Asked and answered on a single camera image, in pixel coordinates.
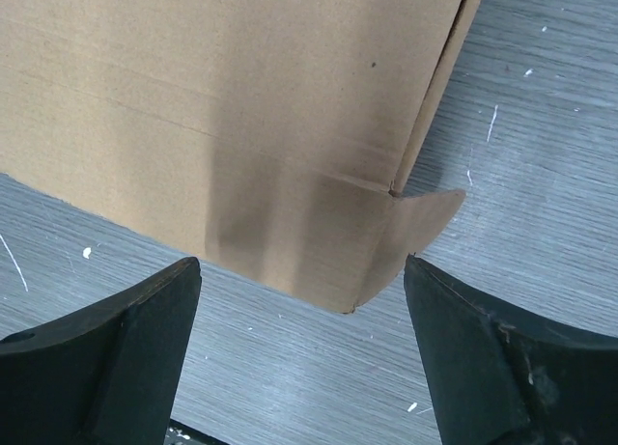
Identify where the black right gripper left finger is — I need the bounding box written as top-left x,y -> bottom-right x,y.
1,257 -> 201,444

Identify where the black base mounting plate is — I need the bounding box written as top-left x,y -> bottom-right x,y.
163,420 -> 209,445

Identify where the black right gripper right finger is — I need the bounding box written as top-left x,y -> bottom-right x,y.
404,256 -> 617,445

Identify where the cardboard box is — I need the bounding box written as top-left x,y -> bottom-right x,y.
1,0 -> 481,314

